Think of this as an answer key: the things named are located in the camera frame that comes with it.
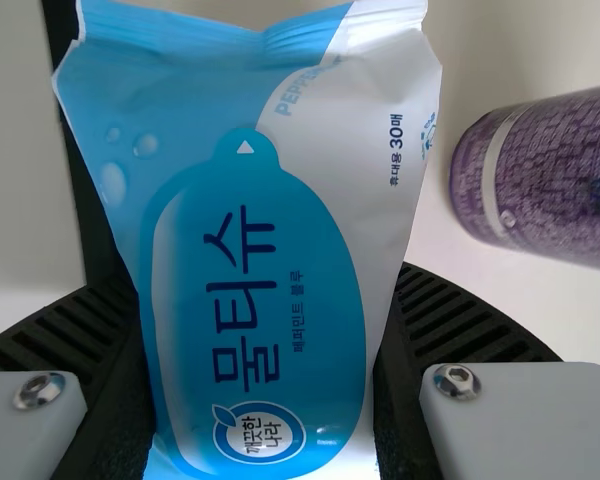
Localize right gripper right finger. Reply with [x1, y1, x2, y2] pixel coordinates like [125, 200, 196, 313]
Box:
[371, 262, 600, 480]

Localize blue white wet wipes pack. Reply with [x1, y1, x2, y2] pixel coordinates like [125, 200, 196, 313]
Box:
[49, 0, 444, 480]

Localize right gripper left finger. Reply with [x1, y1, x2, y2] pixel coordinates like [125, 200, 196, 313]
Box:
[0, 277, 159, 480]

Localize purple can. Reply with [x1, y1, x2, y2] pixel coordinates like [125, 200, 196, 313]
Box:
[447, 83, 600, 275]

